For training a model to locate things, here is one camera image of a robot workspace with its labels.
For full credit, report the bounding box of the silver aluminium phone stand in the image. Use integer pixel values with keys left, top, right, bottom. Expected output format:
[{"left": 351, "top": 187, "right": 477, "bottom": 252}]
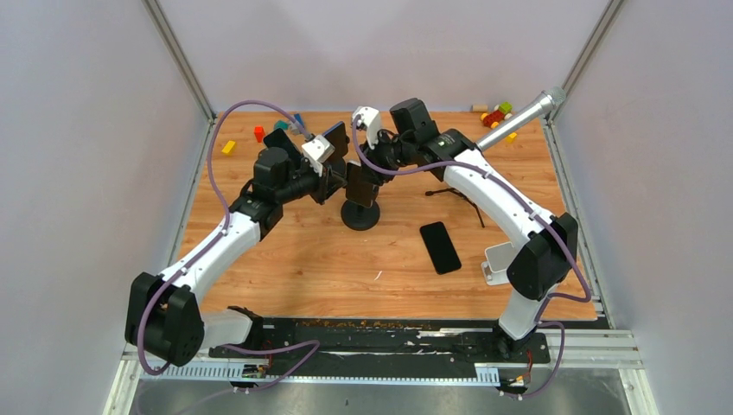
[{"left": 481, "top": 242, "right": 516, "bottom": 286}]

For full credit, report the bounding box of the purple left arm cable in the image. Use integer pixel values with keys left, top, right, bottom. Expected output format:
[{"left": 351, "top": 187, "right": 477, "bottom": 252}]
[{"left": 138, "top": 99, "right": 321, "bottom": 396}]

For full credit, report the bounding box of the silver microphone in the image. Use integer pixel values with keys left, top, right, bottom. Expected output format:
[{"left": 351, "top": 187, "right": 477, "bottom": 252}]
[{"left": 475, "top": 86, "right": 566, "bottom": 151}]

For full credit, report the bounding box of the black mini tripod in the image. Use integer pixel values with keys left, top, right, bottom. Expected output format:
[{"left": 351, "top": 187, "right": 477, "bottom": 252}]
[{"left": 424, "top": 188, "right": 486, "bottom": 228}]

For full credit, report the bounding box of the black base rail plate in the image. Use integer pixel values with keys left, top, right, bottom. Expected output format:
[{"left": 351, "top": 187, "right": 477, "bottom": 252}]
[{"left": 240, "top": 317, "right": 551, "bottom": 366}]

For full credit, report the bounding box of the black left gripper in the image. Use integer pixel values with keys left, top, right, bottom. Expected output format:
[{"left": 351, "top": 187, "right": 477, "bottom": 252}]
[{"left": 277, "top": 160, "right": 349, "bottom": 207}]

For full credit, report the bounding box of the black phone silver frame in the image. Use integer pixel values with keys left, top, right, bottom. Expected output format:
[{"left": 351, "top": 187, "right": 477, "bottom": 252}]
[{"left": 345, "top": 161, "right": 379, "bottom": 208}]

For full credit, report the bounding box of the blue phone black screen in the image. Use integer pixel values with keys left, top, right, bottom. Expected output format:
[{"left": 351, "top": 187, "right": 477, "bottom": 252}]
[{"left": 322, "top": 121, "right": 350, "bottom": 163}]

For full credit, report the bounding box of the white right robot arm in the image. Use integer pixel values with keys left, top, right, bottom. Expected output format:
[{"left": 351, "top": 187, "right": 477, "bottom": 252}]
[{"left": 348, "top": 98, "right": 578, "bottom": 361}]

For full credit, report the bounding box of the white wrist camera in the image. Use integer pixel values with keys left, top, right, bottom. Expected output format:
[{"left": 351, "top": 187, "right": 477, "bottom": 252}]
[
  {"left": 351, "top": 106, "right": 383, "bottom": 150},
  {"left": 301, "top": 135, "right": 335, "bottom": 176}
]

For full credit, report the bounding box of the black phone dark frame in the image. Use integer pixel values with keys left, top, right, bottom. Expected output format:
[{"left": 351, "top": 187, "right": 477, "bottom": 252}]
[{"left": 419, "top": 221, "right": 462, "bottom": 275}]

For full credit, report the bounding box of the black round-base clamp stand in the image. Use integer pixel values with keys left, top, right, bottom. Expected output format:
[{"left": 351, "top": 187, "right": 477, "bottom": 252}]
[{"left": 341, "top": 200, "right": 380, "bottom": 231}]

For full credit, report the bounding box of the teal phone black screen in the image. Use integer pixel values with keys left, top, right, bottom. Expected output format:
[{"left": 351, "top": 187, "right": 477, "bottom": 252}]
[{"left": 263, "top": 128, "right": 303, "bottom": 169}]

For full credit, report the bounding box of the red block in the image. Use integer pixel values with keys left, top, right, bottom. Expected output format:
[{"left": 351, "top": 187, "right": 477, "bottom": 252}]
[{"left": 253, "top": 125, "right": 267, "bottom": 143}]

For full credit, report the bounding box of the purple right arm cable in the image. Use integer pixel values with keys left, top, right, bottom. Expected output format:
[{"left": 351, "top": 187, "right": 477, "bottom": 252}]
[{"left": 350, "top": 113, "right": 592, "bottom": 400}]

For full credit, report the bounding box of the red toy car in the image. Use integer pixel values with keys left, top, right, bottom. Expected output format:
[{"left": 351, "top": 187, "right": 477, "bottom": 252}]
[{"left": 480, "top": 101, "right": 513, "bottom": 129}]

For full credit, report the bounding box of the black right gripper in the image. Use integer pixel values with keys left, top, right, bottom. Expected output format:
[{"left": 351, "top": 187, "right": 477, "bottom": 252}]
[{"left": 358, "top": 129, "right": 417, "bottom": 185}]

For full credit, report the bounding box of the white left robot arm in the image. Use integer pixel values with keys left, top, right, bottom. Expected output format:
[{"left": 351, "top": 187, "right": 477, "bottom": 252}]
[{"left": 124, "top": 147, "right": 347, "bottom": 374}]

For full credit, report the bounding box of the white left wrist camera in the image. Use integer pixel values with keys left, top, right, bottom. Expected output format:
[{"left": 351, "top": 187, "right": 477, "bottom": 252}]
[{"left": 301, "top": 135, "right": 335, "bottom": 176}]

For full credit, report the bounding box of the yellow block left side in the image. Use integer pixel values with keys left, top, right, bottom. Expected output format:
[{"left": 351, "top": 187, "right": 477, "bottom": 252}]
[{"left": 221, "top": 140, "right": 237, "bottom": 156}]

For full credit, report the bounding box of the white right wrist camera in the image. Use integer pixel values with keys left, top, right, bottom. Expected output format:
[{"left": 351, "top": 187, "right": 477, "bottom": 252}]
[{"left": 351, "top": 106, "right": 383, "bottom": 150}]

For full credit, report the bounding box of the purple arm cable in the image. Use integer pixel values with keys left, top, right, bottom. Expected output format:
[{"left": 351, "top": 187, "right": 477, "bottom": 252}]
[
  {"left": 138, "top": 99, "right": 321, "bottom": 396},
  {"left": 350, "top": 113, "right": 592, "bottom": 400}
]

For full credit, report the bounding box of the white slotted cable duct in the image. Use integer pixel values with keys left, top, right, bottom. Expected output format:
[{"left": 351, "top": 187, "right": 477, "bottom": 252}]
[{"left": 140, "top": 361, "right": 501, "bottom": 386}]

